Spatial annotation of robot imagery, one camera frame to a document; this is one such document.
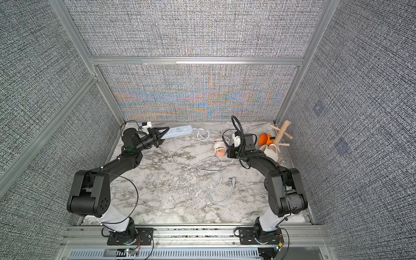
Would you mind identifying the pink power strip white cord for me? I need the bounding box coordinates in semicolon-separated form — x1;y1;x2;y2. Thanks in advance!
213;137;232;158

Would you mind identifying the light blue power strip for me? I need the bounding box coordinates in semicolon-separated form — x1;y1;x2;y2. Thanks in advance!
163;125;236;204

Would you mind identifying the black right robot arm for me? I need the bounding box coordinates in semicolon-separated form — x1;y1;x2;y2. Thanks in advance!
226;146;308;234

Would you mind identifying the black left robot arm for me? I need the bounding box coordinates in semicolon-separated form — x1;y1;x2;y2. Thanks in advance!
67;127;170;234

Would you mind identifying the orange mug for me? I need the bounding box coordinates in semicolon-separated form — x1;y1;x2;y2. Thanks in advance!
258;133;275;147

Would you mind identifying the white mug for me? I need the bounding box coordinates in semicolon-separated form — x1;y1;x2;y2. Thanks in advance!
260;144;282;163

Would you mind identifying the wooden mug tree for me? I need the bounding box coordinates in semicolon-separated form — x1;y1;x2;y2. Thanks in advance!
270;120;293;147

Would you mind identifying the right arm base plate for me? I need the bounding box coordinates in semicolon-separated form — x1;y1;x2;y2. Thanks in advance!
235;227;284;247

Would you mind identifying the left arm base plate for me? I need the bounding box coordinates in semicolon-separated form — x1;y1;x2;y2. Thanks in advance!
107;227;154;246

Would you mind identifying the aluminium front rail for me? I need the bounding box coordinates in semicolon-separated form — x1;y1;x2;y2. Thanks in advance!
55;223;337;260

